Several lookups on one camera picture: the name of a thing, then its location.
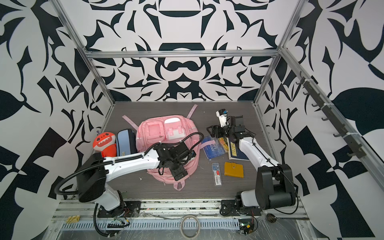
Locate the pink student backpack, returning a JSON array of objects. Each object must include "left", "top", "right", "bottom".
[{"left": 121, "top": 104, "right": 217, "bottom": 192}]

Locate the blue animal farm book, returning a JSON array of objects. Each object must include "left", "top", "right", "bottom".
[{"left": 202, "top": 136, "right": 227, "bottom": 160}]

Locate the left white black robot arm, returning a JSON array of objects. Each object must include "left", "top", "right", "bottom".
[{"left": 54, "top": 142, "right": 197, "bottom": 212}]

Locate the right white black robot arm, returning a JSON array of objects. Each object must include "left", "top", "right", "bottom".
[{"left": 207, "top": 109, "right": 298, "bottom": 210}]

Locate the dark blue notebook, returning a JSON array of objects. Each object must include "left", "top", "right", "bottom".
[{"left": 228, "top": 142, "right": 249, "bottom": 161}]

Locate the blue pencil case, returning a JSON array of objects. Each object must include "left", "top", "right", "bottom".
[{"left": 116, "top": 129, "right": 138, "bottom": 157}]

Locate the clear pen refill box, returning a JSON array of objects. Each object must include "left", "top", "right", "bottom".
[{"left": 212, "top": 163, "right": 222, "bottom": 186}]

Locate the roll of clear tape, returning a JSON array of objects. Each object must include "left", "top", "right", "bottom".
[{"left": 180, "top": 215, "right": 201, "bottom": 240}]

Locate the red monster plush toy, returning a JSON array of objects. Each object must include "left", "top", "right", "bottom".
[{"left": 93, "top": 132, "right": 118, "bottom": 157}]

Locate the yellow tape piece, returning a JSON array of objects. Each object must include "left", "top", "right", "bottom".
[{"left": 66, "top": 215, "right": 81, "bottom": 225}]

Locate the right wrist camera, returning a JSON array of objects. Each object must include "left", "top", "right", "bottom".
[{"left": 216, "top": 109, "right": 228, "bottom": 128}]

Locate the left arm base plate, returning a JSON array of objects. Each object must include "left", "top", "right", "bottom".
[{"left": 97, "top": 201, "right": 142, "bottom": 218}]

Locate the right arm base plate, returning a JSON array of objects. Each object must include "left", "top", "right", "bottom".
[{"left": 220, "top": 200, "right": 262, "bottom": 217}]

